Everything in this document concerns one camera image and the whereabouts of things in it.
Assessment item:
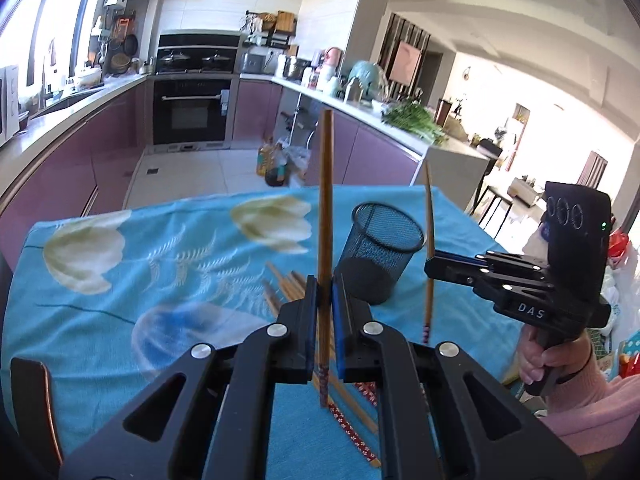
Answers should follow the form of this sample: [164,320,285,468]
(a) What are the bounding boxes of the pink sleeved right forearm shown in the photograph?
[544,350,639,455]

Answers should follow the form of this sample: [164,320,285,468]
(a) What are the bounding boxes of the person's right hand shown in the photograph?
[516,325,592,385]

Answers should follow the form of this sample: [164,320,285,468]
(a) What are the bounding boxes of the wooden chopstick red floral end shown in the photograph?
[273,271,378,408]

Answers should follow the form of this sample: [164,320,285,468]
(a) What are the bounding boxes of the black mesh utensil cup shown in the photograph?
[334,202,425,306]

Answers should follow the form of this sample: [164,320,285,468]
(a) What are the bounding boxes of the dark brown chopstick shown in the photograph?
[262,278,304,316]

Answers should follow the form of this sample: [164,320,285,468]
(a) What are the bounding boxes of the long wooden chopstick red end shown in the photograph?
[266,262,382,469]

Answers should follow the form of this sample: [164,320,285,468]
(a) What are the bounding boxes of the wooden chopstick middle bundle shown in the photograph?
[284,273,305,300]

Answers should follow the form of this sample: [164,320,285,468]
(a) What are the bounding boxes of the green leafy vegetables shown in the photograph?
[382,101,445,145]

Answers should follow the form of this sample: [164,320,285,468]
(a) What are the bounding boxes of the dark tipped wooden chopstick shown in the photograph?
[291,271,306,289]

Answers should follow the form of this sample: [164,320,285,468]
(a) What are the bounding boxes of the blue floral tablecloth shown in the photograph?
[1,186,521,479]

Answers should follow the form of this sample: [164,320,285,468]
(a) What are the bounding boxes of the smartphone with orange edge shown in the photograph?
[10,358,63,477]

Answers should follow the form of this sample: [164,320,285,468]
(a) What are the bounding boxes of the oil bottle on floor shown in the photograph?
[256,136,286,188]

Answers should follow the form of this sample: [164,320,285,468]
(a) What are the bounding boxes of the pink kettle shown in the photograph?
[320,47,344,81]

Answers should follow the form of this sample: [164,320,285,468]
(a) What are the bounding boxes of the steel pot on counter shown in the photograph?
[282,56,311,81]

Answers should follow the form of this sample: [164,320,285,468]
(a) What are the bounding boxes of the black built-in oven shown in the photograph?
[152,29,243,153]

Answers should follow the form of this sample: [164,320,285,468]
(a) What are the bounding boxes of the white microwave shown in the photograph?
[0,65,20,145]

